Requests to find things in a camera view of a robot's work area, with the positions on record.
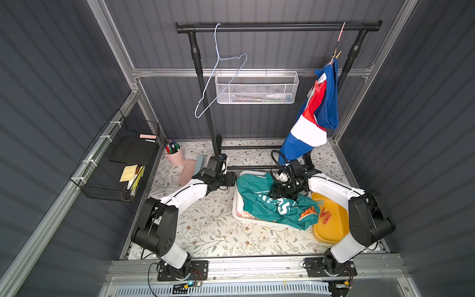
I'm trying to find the green jacket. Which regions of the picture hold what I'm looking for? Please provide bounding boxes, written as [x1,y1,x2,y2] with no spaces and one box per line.
[236,173,320,230]

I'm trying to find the light blue wire hanger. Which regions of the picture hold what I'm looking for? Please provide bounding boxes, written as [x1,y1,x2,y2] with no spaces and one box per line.
[194,23,248,120]

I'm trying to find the pink printed jacket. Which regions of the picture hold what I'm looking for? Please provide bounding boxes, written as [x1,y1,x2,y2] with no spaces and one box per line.
[236,196,256,220]

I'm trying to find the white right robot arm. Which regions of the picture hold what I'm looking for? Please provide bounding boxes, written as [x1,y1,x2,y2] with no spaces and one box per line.
[270,150,396,274]

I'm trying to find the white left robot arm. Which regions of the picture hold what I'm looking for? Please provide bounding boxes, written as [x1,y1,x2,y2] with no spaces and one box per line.
[131,154,237,278]

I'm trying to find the white plastic basket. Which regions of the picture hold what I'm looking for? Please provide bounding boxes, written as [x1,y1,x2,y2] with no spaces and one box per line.
[232,170,298,228]

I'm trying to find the light blue eraser block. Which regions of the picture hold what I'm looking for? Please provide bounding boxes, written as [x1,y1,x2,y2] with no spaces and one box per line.
[194,155,205,175]

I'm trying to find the pink eraser block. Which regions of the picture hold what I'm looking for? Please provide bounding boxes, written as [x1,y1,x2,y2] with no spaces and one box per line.
[178,160,197,186]

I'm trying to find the floral table mat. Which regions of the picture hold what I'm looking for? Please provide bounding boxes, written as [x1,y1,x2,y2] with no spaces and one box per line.
[148,139,351,257]

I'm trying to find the yellow plastic tray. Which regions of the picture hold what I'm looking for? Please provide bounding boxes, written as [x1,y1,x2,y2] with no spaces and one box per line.
[311,193,350,245]

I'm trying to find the pink pen cup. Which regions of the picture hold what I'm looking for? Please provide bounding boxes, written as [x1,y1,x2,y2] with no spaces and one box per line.
[165,141,186,167]

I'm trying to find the red white blue jacket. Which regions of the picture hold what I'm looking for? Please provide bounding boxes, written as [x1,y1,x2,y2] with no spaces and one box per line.
[278,59,339,165]

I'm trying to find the yellow sticky notes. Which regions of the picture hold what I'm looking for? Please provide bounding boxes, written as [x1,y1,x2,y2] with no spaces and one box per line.
[120,165,138,183]

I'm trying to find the yellow clothespin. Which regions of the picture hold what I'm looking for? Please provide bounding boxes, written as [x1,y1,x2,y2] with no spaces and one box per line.
[332,51,341,59]

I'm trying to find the black clothes rack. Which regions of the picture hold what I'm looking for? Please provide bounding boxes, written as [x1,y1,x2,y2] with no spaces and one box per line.
[175,20,383,171]

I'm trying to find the silver mesh wall basket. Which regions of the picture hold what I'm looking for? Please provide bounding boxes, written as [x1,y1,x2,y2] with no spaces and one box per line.
[214,71,299,105]

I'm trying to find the black wire wall basket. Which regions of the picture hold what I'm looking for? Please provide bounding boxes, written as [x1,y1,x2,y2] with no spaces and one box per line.
[70,111,160,202]

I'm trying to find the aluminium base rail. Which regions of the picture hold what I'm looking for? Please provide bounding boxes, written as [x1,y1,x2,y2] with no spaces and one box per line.
[105,253,408,285]

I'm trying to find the pink wire hanger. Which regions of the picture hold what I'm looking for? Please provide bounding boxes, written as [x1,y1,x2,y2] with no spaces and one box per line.
[329,22,346,65]

